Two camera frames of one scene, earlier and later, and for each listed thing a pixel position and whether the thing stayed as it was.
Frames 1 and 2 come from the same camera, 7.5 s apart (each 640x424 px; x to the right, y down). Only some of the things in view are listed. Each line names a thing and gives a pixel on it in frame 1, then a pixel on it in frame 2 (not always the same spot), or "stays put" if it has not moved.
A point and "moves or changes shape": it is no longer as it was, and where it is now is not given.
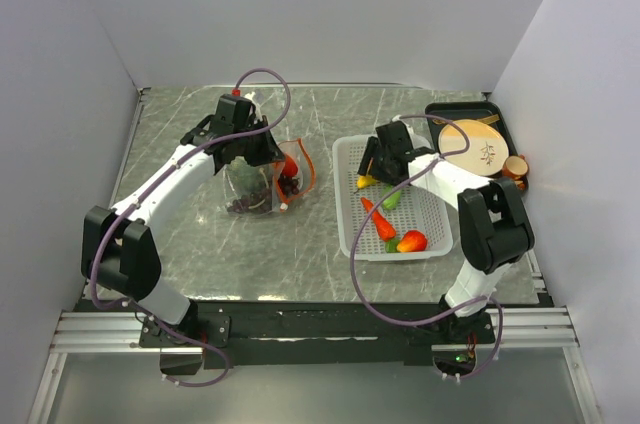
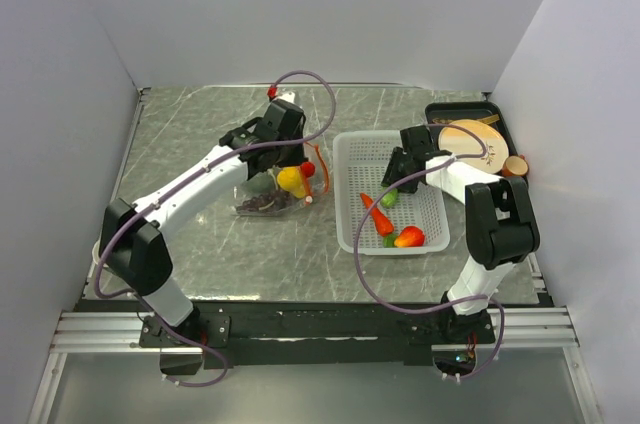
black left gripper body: x=258 y=151 -> x=290 y=156
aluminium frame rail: x=515 y=328 stays put
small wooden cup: x=516 y=166 stays put
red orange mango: x=290 y=167 moves or changes shape
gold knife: x=490 y=119 stays put
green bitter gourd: x=393 y=200 stays put
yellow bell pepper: x=365 y=181 -> x=290 y=179
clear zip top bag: x=267 y=190 moves or changes shape
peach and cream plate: x=487 y=153 stays put
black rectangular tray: x=439 y=114 stays put
